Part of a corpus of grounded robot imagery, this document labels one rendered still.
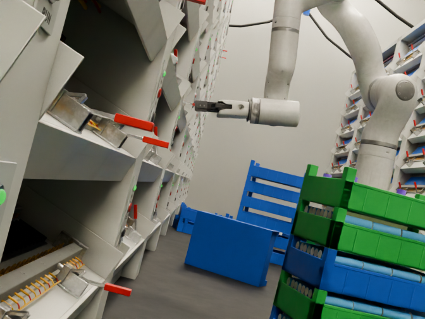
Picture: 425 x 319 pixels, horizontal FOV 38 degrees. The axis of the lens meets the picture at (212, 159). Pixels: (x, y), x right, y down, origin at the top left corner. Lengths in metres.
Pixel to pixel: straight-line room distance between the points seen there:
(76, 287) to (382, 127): 1.41
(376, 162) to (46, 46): 1.73
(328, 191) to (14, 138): 0.95
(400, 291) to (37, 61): 1.02
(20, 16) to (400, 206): 1.03
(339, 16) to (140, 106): 1.22
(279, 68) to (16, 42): 1.70
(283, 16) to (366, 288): 1.03
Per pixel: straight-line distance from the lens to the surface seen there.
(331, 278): 1.22
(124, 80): 1.02
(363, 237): 1.24
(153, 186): 1.71
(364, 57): 2.09
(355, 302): 1.27
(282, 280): 1.38
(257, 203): 3.15
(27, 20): 0.32
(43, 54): 0.39
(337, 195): 1.22
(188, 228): 3.58
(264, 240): 2.18
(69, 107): 0.56
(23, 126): 0.38
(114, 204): 1.01
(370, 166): 2.05
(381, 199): 1.25
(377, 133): 2.06
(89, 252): 1.02
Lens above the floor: 0.30
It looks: 2 degrees up
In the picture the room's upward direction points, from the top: 14 degrees clockwise
